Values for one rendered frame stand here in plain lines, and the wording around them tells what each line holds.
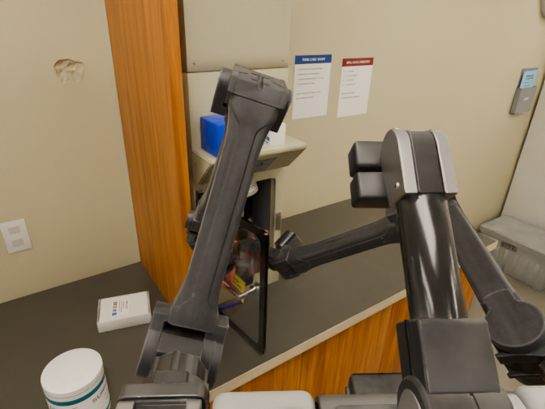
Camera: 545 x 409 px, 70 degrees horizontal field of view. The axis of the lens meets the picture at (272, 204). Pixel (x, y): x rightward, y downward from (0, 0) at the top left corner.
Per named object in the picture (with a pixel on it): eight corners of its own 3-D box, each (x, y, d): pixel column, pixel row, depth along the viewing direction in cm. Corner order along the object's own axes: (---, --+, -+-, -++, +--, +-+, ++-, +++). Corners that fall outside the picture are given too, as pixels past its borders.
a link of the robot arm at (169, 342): (153, 361, 45) (199, 370, 46) (169, 303, 54) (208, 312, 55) (139, 412, 49) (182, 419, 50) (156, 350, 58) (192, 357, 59)
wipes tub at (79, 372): (50, 404, 99) (36, 362, 93) (104, 381, 106) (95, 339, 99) (58, 447, 90) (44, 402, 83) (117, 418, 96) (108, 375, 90)
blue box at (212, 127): (200, 148, 108) (199, 116, 104) (232, 144, 113) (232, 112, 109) (217, 159, 100) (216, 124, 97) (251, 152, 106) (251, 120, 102)
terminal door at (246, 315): (206, 300, 129) (200, 190, 112) (264, 357, 109) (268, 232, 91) (203, 301, 129) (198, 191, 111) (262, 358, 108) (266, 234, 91)
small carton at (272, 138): (262, 141, 116) (262, 121, 113) (276, 139, 118) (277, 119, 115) (269, 146, 112) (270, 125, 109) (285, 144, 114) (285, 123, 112)
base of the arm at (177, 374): (130, 471, 43) (115, 397, 38) (148, 405, 50) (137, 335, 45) (209, 468, 44) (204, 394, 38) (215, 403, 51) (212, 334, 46)
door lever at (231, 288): (235, 278, 108) (235, 270, 107) (256, 295, 102) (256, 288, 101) (219, 286, 105) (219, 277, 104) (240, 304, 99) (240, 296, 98)
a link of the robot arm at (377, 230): (414, 208, 85) (435, 243, 90) (413, 194, 90) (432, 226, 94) (263, 261, 108) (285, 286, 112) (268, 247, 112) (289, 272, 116)
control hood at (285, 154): (193, 182, 111) (190, 149, 107) (284, 163, 128) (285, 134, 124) (211, 197, 103) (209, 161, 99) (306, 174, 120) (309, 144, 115)
